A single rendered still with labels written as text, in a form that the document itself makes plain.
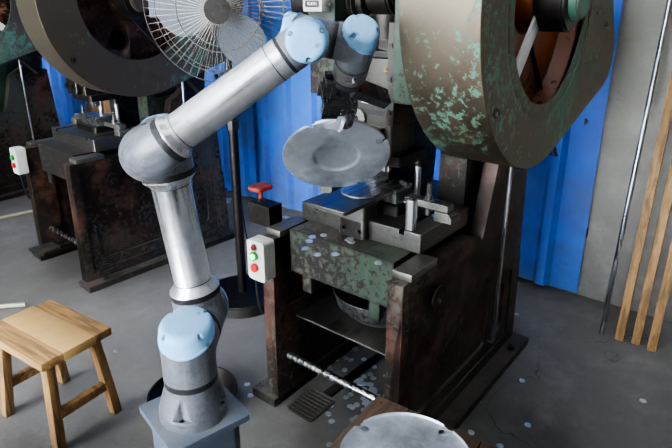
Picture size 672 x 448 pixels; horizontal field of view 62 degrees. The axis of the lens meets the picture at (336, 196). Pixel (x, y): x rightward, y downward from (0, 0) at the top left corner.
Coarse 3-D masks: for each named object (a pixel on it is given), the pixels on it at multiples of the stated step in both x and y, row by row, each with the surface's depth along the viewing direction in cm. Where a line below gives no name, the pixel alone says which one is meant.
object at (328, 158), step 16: (304, 128) 140; (320, 128) 141; (352, 128) 141; (368, 128) 141; (288, 144) 145; (304, 144) 145; (320, 144) 146; (336, 144) 147; (352, 144) 146; (368, 144) 147; (384, 144) 147; (288, 160) 151; (304, 160) 151; (320, 160) 152; (336, 160) 153; (352, 160) 153; (368, 160) 152; (384, 160) 153; (304, 176) 157; (320, 176) 157; (336, 176) 158; (352, 176) 158; (368, 176) 159
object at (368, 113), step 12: (372, 60) 159; (384, 60) 157; (372, 72) 160; (384, 72) 158; (384, 84) 159; (360, 108) 166; (372, 108) 163; (384, 108) 161; (360, 120) 166; (372, 120) 164; (384, 120) 162; (384, 132) 163; (396, 132) 163; (408, 132) 168; (396, 144) 164; (408, 144) 170
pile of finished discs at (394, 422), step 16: (384, 416) 132; (400, 416) 132; (416, 416) 132; (352, 432) 127; (368, 432) 127; (384, 432) 127; (400, 432) 127; (416, 432) 127; (432, 432) 127; (448, 432) 127
